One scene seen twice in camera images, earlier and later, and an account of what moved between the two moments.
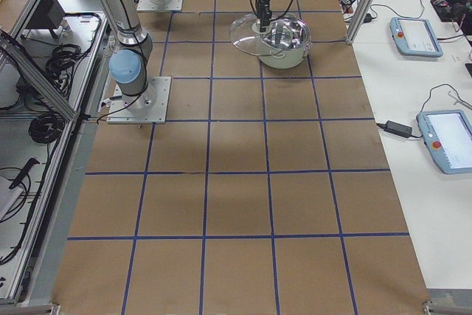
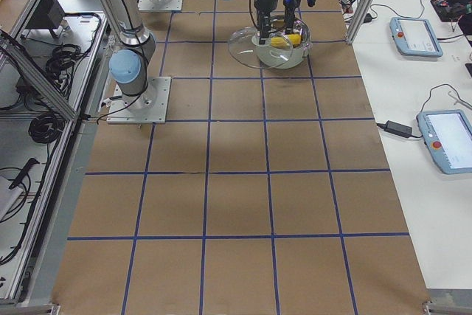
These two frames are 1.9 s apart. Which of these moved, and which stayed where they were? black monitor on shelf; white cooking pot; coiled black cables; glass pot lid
Moved: glass pot lid
Stayed: coiled black cables; black monitor on shelf; white cooking pot
